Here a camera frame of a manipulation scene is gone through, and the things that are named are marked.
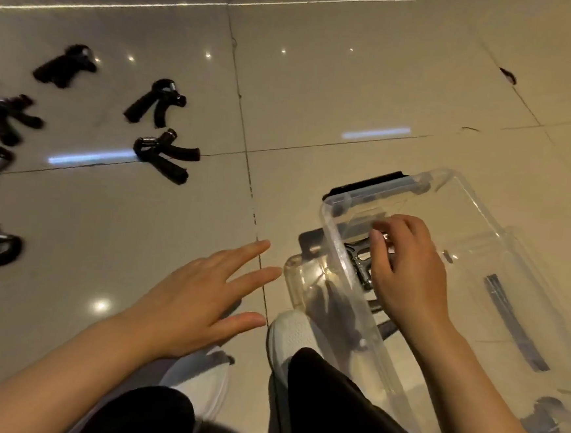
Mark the white left shoe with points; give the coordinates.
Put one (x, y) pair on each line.
(198, 379)

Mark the white right shoe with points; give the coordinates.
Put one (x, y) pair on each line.
(295, 338)

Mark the white shoe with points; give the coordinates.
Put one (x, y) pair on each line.
(295, 338)
(198, 379)

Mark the person's left hand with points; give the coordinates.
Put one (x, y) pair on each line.
(184, 309)

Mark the clear plastic storage box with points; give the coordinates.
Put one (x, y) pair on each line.
(463, 208)

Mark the person's right hand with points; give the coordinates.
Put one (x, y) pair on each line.
(413, 283)

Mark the group of black hand grippers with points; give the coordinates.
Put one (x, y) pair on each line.
(63, 68)

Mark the black trousers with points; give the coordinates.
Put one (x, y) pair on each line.
(339, 410)

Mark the person's left forearm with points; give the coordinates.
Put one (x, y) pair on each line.
(56, 378)

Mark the person's right forearm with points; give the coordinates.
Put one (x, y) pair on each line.
(472, 411)

